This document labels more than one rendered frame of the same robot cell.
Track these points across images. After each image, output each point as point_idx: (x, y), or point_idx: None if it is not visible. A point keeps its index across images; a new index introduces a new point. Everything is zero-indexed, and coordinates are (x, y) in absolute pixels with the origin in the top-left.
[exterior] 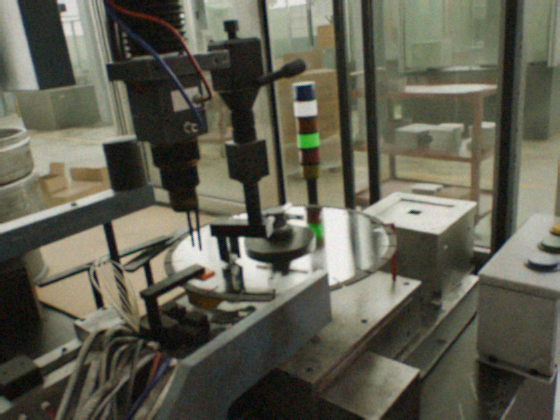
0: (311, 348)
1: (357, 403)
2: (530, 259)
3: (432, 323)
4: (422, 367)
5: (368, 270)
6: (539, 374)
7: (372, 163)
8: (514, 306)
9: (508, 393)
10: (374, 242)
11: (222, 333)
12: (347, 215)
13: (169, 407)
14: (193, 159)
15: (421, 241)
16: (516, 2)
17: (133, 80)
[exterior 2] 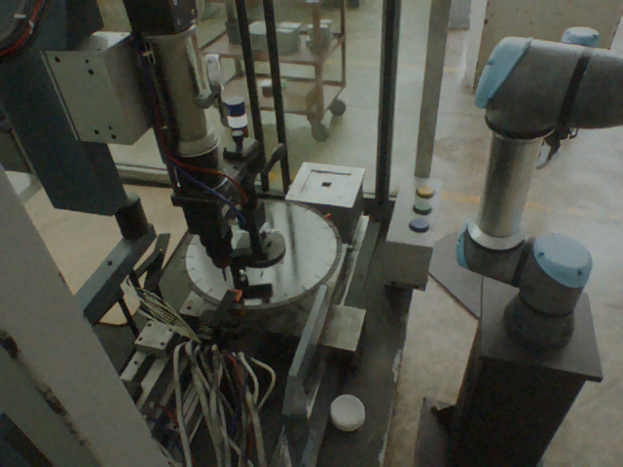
0: (304, 315)
1: (341, 341)
2: (413, 225)
3: (352, 264)
4: (356, 299)
5: (334, 265)
6: (420, 286)
7: (281, 139)
8: (407, 256)
9: (406, 303)
10: (325, 236)
11: (239, 318)
12: (293, 209)
13: (290, 398)
14: (232, 236)
15: (339, 211)
16: (392, 40)
17: (201, 210)
